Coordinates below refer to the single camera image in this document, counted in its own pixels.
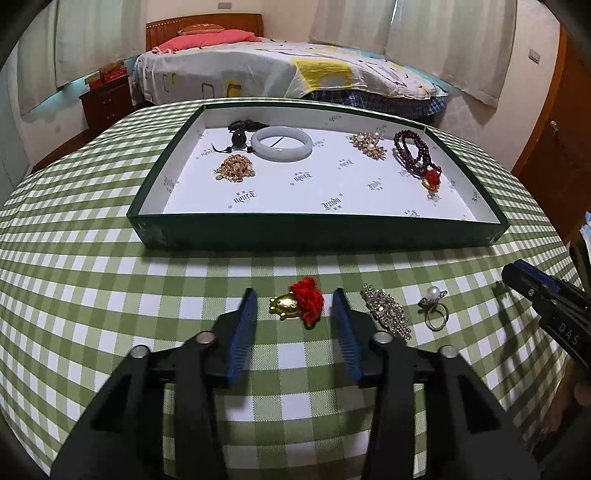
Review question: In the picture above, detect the sliding door wardrobe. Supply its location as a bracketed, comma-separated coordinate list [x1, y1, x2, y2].
[0, 65, 35, 176]

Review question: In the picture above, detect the dark wooden nightstand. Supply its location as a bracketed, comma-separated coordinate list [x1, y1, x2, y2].
[79, 76, 134, 127]

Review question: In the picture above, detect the crystal leaf brooch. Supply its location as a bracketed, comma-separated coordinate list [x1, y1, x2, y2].
[360, 283, 413, 341]

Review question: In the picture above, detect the black cord pendant necklace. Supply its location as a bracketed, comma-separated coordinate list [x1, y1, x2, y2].
[217, 119, 282, 155]

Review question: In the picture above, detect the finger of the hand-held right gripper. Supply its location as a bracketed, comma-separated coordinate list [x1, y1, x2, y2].
[501, 259, 552, 319]
[540, 276, 591, 315]

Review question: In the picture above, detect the white curtain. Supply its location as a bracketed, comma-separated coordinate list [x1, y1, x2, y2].
[16, 0, 61, 116]
[55, 0, 151, 90]
[308, 0, 398, 54]
[385, 0, 518, 107]

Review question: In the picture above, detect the dark red bead bracelet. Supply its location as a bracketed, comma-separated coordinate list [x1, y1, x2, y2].
[393, 129, 445, 192]

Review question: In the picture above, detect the gold filigree brooch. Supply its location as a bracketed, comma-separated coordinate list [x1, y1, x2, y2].
[213, 154, 256, 182]

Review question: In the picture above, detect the pearl and gold brooch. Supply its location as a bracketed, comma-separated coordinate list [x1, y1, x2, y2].
[349, 130, 389, 162]

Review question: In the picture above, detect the gold charm with red knot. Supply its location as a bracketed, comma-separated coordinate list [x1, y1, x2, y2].
[269, 277, 326, 329]

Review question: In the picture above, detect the pale jade bangle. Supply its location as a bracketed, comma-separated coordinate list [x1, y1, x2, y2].
[250, 126, 313, 161]

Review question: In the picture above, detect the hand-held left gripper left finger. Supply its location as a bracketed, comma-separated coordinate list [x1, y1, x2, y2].
[50, 287, 259, 480]

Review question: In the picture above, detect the wooden door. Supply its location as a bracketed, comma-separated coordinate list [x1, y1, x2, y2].
[512, 23, 591, 241]

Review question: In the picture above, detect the wooden headboard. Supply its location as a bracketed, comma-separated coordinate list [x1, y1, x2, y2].
[145, 13, 265, 51]

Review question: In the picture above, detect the green shallow box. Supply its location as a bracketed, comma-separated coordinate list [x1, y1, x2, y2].
[127, 102, 510, 250]

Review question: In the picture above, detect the pearl ring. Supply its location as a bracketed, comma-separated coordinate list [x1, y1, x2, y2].
[418, 285, 450, 332]

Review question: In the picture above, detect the green checkered tablecloth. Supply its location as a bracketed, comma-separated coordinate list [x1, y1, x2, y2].
[0, 98, 583, 480]

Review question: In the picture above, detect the bed with patterned sheet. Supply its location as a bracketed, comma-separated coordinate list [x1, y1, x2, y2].
[129, 39, 451, 107]

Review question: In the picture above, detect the brown cushion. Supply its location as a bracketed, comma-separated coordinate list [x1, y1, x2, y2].
[178, 23, 227, 36]

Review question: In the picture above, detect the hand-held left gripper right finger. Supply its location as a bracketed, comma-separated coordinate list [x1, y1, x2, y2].
[331, 287, 541, 480]

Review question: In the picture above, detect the blue plaid bed skirt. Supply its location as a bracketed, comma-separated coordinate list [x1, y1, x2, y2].
[309, 88, 448, 125]

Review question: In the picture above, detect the pink pillow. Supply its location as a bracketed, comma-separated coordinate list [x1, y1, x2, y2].
[152, 30, 257, 55]

